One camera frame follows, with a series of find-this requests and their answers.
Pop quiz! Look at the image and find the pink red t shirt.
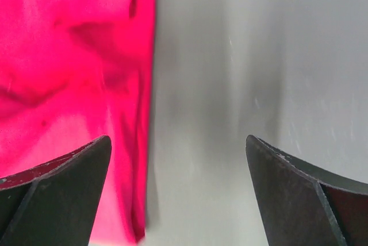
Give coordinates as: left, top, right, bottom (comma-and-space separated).
1, 0, 155, 245

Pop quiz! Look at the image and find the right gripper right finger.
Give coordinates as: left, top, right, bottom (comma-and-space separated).
246, 135, 367, 245

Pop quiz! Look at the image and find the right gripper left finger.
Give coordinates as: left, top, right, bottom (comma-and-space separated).
1, 136, 112, 246

